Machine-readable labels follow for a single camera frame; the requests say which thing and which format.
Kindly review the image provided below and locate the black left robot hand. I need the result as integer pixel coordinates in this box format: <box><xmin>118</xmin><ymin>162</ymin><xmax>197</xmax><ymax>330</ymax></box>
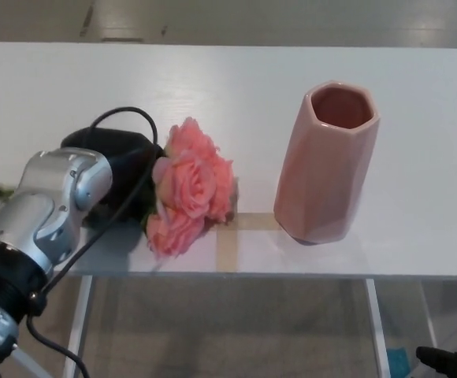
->
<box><xmin>59</xmin><ymin>126</ymin><xmax>165</xmax><ymax>224</ymax></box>

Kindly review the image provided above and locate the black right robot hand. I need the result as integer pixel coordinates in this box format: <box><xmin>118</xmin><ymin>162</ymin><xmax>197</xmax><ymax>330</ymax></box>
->
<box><xmin>415</xmin><ymin>346</ymin><xmax>457</xmax><ymax>378</ymax></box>

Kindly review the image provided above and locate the pink artificial rose bouquet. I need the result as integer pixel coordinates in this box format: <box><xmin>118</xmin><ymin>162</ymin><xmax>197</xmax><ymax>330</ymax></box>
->
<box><xmin>0</xmin><ymin>116</ymin><xmax>240</xmax><ymax>259</ymax></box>

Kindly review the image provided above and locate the pink faceted ceramic vase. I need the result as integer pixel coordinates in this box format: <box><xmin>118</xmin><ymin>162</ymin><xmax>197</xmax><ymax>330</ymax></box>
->
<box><xmin>273</xmin><ymin>80</ymin><xmax>381</xmax><ymax>246</ymax></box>

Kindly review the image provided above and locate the teal floor object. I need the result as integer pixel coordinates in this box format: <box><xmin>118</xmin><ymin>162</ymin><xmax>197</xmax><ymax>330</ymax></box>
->
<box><xmin>388</xmin><ymin>346</ymin><xmax>411</xmax><ymax>375</ymax></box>

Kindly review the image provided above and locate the white rear table leg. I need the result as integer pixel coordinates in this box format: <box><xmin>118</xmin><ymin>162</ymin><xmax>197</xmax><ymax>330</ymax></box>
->
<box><xmin>419</xmin><ymin>280</ymin><xmax>438</xmax><ymax>351</ymax></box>

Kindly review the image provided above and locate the white table leg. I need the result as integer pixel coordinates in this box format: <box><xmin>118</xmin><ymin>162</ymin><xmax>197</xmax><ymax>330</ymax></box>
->
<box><xmin>62</xmin><ymin>275</ymin><xmax>94</xmax><ymax>378</ymax></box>
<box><xmin>364</xmin><ymin>278</ymin><xmax>391</xmax><ymax>378</ymax></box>
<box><xmin>419</xmin><ymin>280</ymin><xmax>438</xmax><ymax>351</ymax></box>

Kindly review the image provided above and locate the long beige tape strip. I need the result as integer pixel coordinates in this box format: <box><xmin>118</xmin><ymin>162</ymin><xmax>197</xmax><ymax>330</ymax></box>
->
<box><xmin>216</xmin><ymin>224</ymin><xmax>240</xmax><ymax>272</ymax></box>

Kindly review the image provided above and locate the short beige tape strip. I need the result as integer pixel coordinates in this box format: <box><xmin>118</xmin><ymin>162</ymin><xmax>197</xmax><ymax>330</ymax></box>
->
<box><xmin>228</xmin><ymin>212</ymin><xmax>283</xmax><ymax>232</ymax></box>

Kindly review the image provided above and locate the light blue metal bar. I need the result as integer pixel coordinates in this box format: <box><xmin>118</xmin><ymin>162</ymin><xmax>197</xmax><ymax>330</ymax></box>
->
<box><xmin>6</xmin><ymin>342</ymin><xmax>52</xmax><ymax>378</ymax></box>

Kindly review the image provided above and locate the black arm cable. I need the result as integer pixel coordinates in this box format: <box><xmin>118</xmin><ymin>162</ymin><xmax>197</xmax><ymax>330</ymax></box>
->
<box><xmin>25</xmin><ymin>106</ymin><xmax>158</xmax><ymax>378</ymax></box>

